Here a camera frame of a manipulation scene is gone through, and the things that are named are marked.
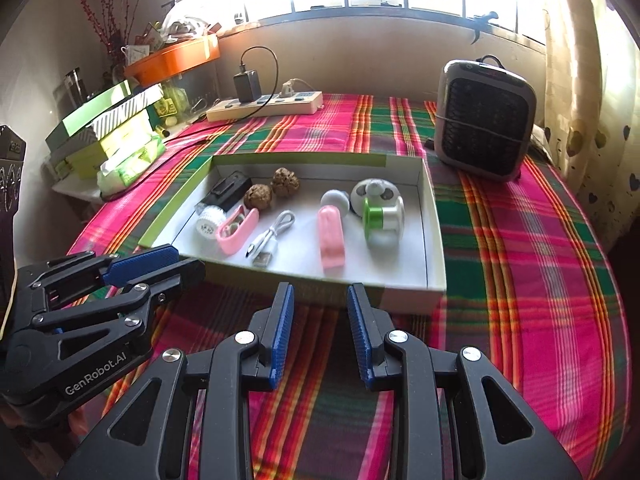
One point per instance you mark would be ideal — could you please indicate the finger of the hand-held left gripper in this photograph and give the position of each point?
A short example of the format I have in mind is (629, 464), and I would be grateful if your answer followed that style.
(140, 262)
(165, 285)

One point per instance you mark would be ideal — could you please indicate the cream power strip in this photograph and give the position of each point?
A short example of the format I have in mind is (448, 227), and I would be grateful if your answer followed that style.
(265, 108)

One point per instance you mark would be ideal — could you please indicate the yellow green packet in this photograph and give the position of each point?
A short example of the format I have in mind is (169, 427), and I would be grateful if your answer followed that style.
(170, 100)

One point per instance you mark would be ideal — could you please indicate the green tissue pack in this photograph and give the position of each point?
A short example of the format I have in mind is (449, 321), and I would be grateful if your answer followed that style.
(130, 167)

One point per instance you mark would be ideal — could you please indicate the heart print curtain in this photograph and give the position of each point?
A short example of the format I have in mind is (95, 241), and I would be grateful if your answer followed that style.
(585, 85)

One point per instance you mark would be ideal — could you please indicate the white cardboard box green rim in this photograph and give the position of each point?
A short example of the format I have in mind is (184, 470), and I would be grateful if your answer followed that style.
(300, 257)

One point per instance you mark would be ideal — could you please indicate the white mug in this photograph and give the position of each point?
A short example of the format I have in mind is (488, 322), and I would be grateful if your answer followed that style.
(135, 55)

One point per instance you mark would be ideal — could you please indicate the small white jar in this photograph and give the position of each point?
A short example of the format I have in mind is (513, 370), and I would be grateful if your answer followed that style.
(210, 225)

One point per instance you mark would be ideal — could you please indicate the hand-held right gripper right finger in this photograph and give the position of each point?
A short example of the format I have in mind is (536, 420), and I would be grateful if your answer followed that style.
(360, 340)

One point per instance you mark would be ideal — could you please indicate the brown walnut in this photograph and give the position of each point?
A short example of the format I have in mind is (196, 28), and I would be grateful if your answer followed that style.
(258, 196)
(285, 178)

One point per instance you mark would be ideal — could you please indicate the black charger adapter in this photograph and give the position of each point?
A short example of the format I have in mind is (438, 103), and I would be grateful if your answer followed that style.
(248, 85)

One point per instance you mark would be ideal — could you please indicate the red flower branches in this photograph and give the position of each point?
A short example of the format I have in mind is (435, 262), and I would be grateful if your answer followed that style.
(102, 10)

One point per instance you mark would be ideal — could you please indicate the plaid tablecloth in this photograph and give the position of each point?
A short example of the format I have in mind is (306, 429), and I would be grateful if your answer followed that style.
(500, 260)

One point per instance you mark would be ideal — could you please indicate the yellow green box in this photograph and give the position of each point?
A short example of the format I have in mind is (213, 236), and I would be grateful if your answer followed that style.
(125, 135)

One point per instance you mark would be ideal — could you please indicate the white round ball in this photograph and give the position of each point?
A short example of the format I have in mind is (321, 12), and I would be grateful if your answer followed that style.
(334, 199)

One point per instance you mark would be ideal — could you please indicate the white plug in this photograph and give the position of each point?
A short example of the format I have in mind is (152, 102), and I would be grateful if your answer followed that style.
(287, 91)

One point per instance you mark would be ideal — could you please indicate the green and white spool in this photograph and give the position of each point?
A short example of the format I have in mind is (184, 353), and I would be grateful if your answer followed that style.
(382, 217)

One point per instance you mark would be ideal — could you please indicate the orange tray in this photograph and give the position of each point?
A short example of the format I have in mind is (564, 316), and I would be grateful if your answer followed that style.
(172, 62)

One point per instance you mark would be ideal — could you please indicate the white round panda gadget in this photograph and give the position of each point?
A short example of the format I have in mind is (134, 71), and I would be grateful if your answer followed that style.
(380, 190)

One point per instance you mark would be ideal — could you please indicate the black window hook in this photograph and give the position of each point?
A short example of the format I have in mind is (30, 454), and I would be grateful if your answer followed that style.
(484, 20)

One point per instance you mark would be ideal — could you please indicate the glass jar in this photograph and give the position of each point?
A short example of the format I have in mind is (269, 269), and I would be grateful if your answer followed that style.
(72, 85)

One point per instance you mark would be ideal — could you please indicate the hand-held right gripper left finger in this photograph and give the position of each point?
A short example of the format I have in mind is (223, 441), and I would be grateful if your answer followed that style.
(282, 340)

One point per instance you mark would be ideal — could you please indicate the grey space heater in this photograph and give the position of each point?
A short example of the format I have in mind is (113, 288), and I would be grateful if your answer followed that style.
(482, 120)

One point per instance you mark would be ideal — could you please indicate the black clear plastic device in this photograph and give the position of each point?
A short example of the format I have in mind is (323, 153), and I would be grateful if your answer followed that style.
(230, 187)

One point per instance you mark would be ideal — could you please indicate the crumpled plastic bags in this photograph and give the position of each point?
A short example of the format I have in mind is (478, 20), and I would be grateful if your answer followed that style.
(185, 25)

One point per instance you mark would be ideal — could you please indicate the green striped box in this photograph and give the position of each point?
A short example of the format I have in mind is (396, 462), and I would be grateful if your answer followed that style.
(130, 110)

